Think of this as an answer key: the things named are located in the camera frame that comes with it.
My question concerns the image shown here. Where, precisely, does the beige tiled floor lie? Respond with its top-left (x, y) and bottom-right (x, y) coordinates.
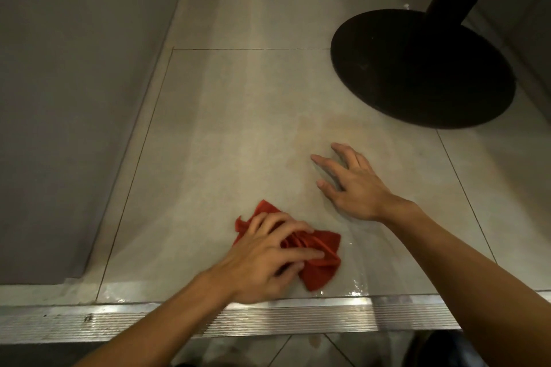
top-left (0, 0), bottom-right (551, 367)

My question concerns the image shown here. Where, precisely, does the person's right forearm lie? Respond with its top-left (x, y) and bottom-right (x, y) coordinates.
top-left (378, 198), bottom-right (551, 367)

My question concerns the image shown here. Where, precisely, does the person's left forearm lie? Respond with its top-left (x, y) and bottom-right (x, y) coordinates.
top-left (73, 274), bottom-right (235, 367)

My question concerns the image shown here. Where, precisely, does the grey bench base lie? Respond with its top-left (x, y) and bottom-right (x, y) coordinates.
top-left (424, 0), bottom-right (551, 122)
top-left (0, 0), bottom-right (197, 286)

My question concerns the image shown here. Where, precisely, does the black round table base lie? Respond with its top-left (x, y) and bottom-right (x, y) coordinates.
top-left (330, 0), bottom-right (517, 130)

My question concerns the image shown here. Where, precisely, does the person's right hand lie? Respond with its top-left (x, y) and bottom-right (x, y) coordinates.
top-left (311, 143), bottom-right (399, 222)

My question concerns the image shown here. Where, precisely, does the person's left hand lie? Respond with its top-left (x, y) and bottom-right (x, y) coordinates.
top-left (200, 212), bottom-right (325, 306)

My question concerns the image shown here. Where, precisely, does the red cloth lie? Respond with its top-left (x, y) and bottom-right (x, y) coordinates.
top-left (232, 200), bottom-right (342, 292)

